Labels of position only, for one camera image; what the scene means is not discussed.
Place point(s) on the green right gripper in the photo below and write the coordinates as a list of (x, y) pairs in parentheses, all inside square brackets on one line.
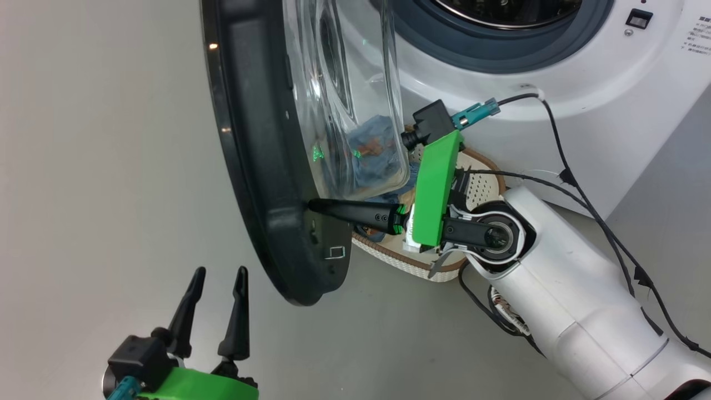
[(436, 189)]

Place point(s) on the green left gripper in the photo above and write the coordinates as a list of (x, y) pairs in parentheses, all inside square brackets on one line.
[(194, 386)]

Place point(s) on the dark round glass washer door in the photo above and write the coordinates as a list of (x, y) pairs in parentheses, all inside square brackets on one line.
[(261, 166)]

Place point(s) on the cream perforated basket brown rim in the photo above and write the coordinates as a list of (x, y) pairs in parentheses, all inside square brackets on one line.
[(400, 264)]

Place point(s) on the white front-load washing machine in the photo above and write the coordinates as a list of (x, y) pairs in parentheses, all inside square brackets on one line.
[(611, 83)]

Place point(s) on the steel perforated washer drum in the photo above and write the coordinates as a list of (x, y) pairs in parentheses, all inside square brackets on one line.
[(500, 11)]

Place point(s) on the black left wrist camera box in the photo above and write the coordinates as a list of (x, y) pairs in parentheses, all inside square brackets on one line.
[(139, 358)]

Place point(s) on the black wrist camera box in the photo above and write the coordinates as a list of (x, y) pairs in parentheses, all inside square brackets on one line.
[(433, 122), (139, 358)]

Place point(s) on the teal left camera connector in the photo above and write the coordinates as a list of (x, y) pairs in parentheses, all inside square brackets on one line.
[(123, 390)]

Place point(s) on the teal camera connector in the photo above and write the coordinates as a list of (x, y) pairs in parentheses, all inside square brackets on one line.
[(472, 115), (123, 390)]

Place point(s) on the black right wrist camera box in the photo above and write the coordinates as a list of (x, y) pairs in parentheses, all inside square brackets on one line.
[(433, 122)]

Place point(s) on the teal right camera connector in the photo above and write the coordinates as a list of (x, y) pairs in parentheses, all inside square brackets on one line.
[(472, 115)]

